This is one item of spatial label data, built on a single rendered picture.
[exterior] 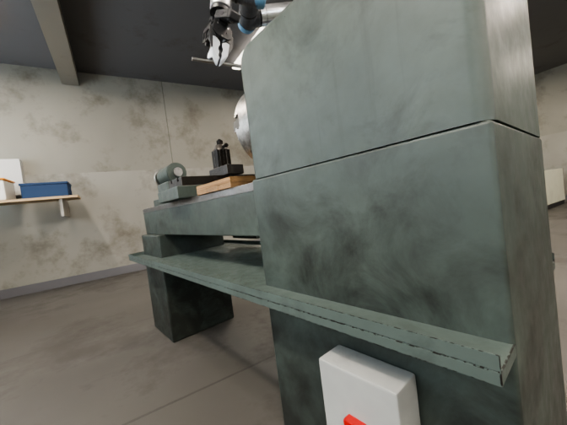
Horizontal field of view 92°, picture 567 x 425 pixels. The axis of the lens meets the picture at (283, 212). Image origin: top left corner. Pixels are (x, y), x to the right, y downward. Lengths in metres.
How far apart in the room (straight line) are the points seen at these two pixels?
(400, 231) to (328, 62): 0.38
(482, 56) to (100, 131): 5.02
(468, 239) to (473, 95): 0.21
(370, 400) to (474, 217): 0.37
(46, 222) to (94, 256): 0.76
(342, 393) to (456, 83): 0.59
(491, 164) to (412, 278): 0.22
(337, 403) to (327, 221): 0.38
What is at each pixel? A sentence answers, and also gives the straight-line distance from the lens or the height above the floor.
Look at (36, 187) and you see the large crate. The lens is 4.51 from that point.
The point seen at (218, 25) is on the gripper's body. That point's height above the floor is 1.40.
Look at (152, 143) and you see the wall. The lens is 5.21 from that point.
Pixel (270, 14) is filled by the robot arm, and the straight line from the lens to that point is 1.38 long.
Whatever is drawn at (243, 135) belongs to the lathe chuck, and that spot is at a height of 1.04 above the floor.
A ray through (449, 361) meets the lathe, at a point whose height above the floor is 0.53.
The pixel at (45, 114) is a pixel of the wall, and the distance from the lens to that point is 5.32.
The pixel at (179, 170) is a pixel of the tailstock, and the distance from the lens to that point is 2.00.
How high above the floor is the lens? 0.78
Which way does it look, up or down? 2 degrees down
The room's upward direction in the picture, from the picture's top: 7 degrees counter-clockwise
